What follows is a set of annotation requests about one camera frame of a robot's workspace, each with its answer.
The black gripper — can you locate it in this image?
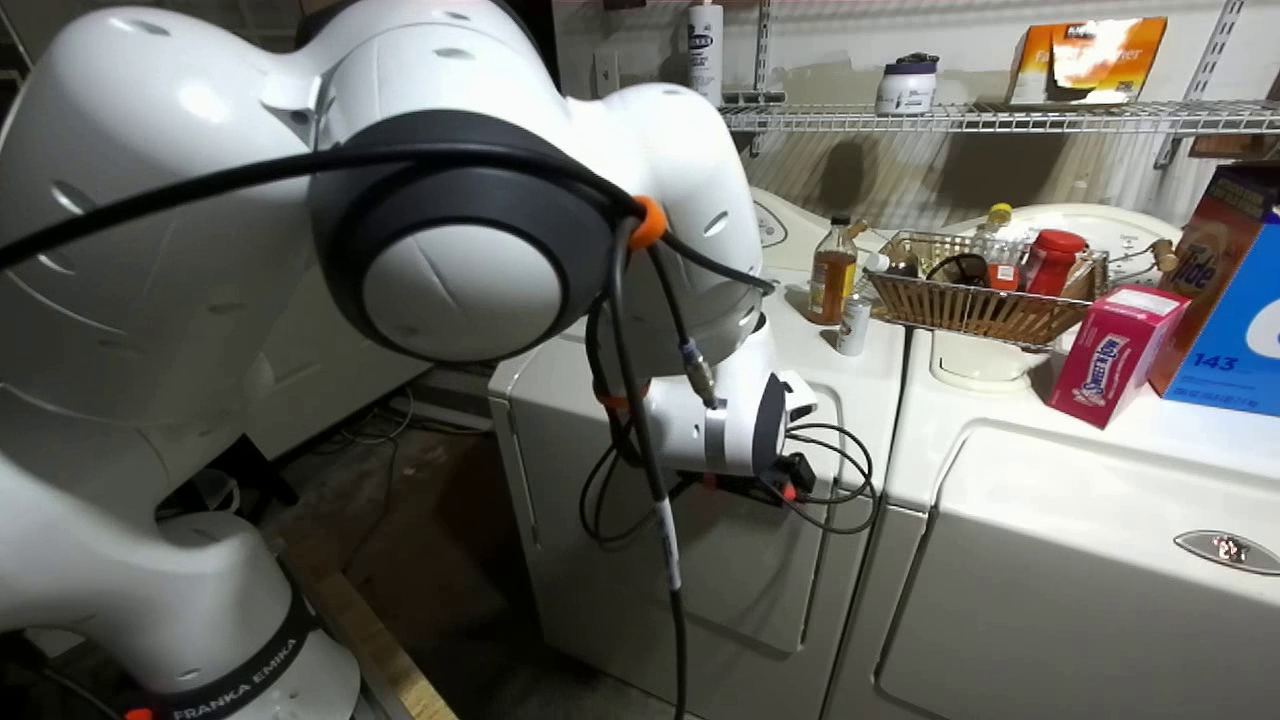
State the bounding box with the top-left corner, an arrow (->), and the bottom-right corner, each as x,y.
761,448 -> 825,507

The white washing machine door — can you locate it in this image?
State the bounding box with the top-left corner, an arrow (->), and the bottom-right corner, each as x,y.
500,377 -> 864,664

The white dryer machine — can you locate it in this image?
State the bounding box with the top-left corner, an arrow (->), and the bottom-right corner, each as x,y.
819,197 -> 1280,720

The white washing machine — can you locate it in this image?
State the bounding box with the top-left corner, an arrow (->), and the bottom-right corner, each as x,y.
483,183 -> 929,720

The amber liquid bottle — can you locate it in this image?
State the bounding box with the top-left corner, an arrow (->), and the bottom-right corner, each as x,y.
807,208 -> 867,326

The wicker basket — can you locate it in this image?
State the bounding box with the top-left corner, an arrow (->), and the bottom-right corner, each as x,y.
864,229 -> 1113,352

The clear bottle with yellow cap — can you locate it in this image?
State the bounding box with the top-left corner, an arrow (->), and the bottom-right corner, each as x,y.
977,200 -> 1021,293

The red lidded jar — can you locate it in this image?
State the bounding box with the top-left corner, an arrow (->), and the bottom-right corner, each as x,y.
1021,223 -> 1092,300

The pink carton box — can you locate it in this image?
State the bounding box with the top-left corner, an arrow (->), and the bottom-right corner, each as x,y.
1042,282 -> 1196,435

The white jar with dark lid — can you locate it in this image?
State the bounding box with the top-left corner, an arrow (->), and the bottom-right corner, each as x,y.
870,49 -> 944,118

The wooden board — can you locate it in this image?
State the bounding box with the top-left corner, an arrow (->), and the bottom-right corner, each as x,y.
278,529 -> 461,720

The blue detergent box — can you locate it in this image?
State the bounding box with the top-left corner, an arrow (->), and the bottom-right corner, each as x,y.
1158,215 -> 1280,418

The orange package on shelf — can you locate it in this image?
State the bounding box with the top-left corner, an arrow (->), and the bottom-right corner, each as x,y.
1005,13 -> 1171,110

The white wire shelf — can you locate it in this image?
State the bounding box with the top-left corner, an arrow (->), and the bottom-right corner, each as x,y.
715,0 -> 1280,177

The metal dryer door handle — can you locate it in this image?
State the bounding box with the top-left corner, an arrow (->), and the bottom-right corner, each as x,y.
1167,523 -> 1280,581

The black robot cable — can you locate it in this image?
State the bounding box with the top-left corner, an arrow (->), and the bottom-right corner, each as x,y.
0,140 -> 889,720

